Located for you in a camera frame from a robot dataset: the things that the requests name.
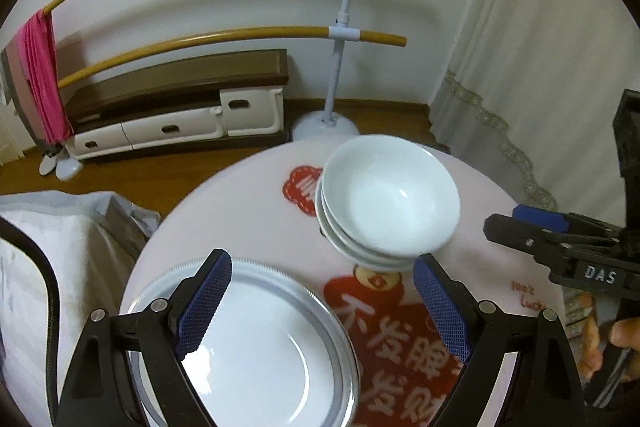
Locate brown and white low cabinet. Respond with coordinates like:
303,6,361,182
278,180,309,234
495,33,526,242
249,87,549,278
65,49,291,162

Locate white bowl with grey band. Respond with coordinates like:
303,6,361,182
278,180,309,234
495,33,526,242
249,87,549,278
316,174,441,265
320,207,426,272
322,135,461,256

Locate person's right hand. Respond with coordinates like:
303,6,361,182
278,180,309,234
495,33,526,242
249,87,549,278
610,316,640,350

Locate short wooden barre rail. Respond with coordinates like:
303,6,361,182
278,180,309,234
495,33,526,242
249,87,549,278
57,26,407,88

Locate white slippers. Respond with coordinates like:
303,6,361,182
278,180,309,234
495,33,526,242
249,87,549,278
39,151,84,181

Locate black cable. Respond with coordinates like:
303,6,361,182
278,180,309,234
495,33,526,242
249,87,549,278
0,216,61,427

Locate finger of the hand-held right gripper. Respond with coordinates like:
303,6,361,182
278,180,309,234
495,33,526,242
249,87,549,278
484,214,571,258
512,205,621,235

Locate white barre stand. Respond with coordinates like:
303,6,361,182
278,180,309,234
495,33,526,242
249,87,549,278
292,0,376,142

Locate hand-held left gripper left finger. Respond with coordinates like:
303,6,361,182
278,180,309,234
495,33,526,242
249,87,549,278
55,249,233,427

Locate brown striped cloth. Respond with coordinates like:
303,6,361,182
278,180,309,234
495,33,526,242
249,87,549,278
0,42,57,154

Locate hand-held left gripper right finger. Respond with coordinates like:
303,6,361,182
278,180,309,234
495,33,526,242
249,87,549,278
414,254,586,427

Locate white round table with red print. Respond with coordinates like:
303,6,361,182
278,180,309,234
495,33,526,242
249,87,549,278
120,139,601,427

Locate bed with white blanket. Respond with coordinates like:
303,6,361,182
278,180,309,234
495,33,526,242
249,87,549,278
0,191,162,408

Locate pink cloth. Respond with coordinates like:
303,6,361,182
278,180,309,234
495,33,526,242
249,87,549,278
12,13,74,142

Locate white curtain with lace trim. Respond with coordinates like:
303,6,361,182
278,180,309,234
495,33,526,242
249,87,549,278
429,0,640,214

